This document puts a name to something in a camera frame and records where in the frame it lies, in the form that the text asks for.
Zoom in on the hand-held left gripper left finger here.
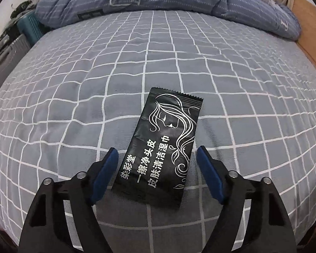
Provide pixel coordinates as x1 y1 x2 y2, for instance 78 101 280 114
18 147 119 253

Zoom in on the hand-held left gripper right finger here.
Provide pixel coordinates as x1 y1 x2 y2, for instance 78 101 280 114
196 145 299 253

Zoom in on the black wet wipe packet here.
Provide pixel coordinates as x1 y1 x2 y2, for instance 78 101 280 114
111 87 204 213

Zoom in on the grey suitcase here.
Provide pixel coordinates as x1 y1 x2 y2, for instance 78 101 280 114
0 34 32 103

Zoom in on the wooden headboard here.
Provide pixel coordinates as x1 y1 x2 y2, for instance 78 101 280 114
292 0 316 85

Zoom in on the teal suitcase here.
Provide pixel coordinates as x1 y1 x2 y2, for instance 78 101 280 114
17 14 52 46

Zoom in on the dark items pile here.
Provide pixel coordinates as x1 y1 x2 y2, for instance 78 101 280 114
0 22 23 56

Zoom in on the black cable tangle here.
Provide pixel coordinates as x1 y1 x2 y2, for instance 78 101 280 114
11 1 39 19

